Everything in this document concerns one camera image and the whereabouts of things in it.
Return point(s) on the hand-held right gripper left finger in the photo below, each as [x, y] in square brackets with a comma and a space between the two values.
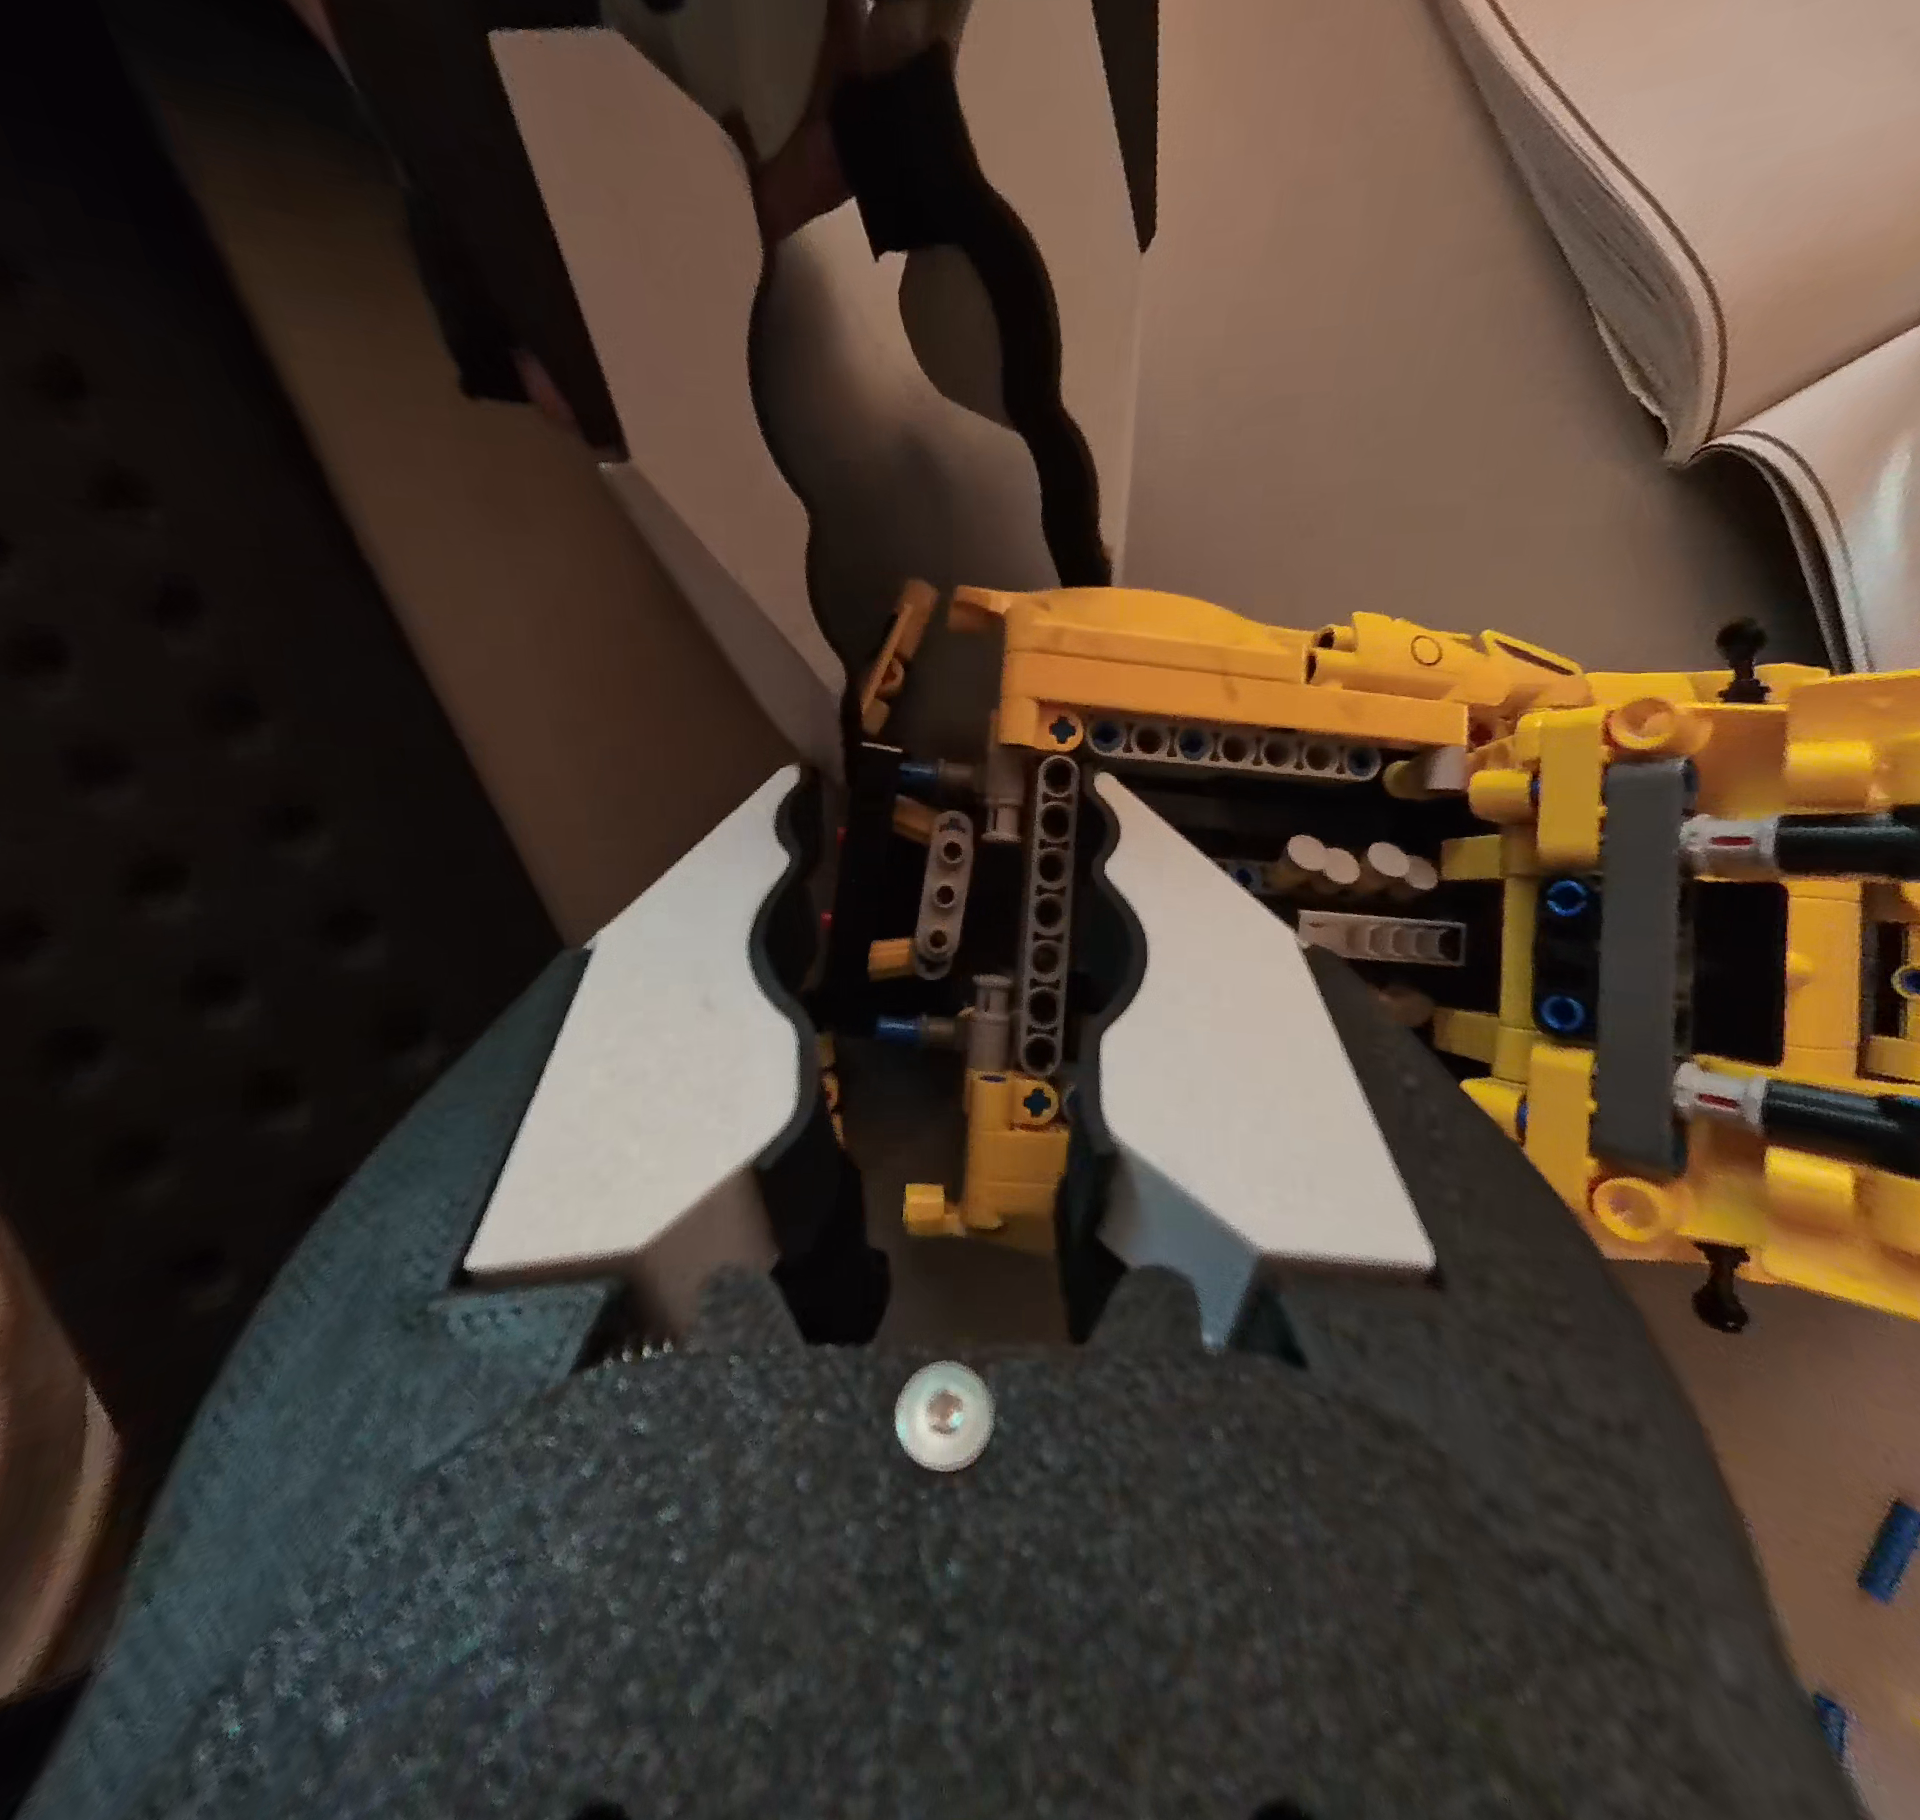
[647, 1084]

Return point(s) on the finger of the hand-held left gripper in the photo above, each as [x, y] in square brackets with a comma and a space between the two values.
[1103, 394]
[647, 275]

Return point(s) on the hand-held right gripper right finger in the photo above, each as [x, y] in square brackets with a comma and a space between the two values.
[1261, 1099]

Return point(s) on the yellow brick car model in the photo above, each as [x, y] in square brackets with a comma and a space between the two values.
[1350, 708]

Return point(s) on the grey desk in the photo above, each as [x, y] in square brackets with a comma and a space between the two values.
[1322, 394]

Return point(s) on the person's left hand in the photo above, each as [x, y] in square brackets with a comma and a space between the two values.
[804, 179]

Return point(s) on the dark perforated panel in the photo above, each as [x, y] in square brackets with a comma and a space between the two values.
[195, 741]

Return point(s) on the open instruction booklet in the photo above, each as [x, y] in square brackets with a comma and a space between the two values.
[1725, 171]

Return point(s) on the beige trousers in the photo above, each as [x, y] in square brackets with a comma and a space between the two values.
[53, 1459]

